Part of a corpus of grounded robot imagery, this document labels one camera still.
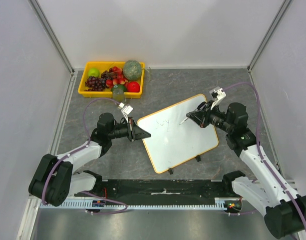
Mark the dark purple grape bunch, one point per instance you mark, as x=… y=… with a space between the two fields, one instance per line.
x=96 y=84

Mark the yellow plastic fruit tray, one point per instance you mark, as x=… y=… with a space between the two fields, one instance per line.
x=103 y=66

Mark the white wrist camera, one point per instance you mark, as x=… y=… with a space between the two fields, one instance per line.
x=218 y=95
x=125 y=109

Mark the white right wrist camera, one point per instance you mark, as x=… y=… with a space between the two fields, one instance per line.
x=218 y=95

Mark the green netted melon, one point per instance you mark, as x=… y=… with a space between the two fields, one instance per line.
x=132 y=70

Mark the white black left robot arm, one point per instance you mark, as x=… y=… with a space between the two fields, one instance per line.
x=53 y=180

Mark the red cherry bunch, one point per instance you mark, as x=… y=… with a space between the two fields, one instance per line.
x=114 y=76

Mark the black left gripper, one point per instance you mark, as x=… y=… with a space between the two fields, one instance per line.
x=135 y=132

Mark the green avocado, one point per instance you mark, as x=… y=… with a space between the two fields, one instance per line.
x=119 y=86

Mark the yellow framed whiteboard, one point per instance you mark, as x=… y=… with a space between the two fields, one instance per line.
x=172 y=141

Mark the aluminium frame post left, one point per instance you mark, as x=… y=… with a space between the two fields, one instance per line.
x=51 y=34

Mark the light blue cable duct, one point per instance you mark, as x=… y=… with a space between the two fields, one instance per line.
x=91 y=204

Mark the green apple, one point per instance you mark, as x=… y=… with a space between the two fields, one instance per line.
x=93 y=72

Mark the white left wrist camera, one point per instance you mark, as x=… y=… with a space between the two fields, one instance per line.
x=125 y=109

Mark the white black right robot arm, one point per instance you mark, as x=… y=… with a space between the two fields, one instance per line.
x=282 y=207

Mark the red tomato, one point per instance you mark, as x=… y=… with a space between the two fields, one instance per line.
x=133 y=87

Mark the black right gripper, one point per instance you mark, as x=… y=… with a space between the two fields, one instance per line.
x=204 y=116

